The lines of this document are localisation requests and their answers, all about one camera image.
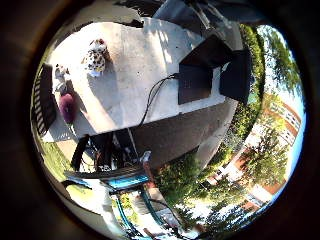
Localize purple plush toy green tip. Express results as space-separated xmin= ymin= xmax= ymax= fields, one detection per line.
xmin=58 ymin=93 xmax=78 ymax=125

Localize red brick building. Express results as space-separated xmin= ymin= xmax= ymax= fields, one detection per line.
xmin=206 ymin=94 xmax=304 ymax=214

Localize white black-spotted plush toy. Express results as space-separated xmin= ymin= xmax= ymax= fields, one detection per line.
xmin=80 ymin=38 xmax=111 ymax=78

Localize black slatted plastic basket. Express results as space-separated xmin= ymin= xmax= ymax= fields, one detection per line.
xmin=31 ymin=63 xmax=58 ymax=136

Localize small white grey plush toy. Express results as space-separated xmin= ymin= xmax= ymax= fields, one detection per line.
xmin=54 ymin=64 xmax=72 ymax=94

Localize black cable on table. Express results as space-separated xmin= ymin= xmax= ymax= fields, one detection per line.
xmin=138 ymin=73 xmax=181 ymax=128

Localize black cart with blue trim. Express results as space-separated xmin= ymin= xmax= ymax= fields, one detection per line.
xmin=64 ymin=128 xmax=153 ymax=193

